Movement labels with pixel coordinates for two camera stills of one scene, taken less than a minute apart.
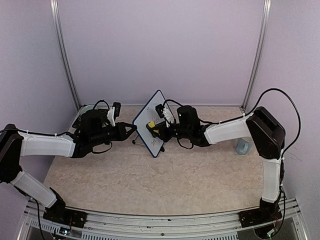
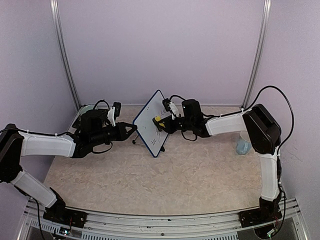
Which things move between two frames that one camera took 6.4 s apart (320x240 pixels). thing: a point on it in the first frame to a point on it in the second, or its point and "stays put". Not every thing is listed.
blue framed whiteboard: [148, 114] stays put
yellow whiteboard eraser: [151, 124] to [158, 118]
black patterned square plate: [78, 123] stays put
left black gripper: [122, 135] stays put
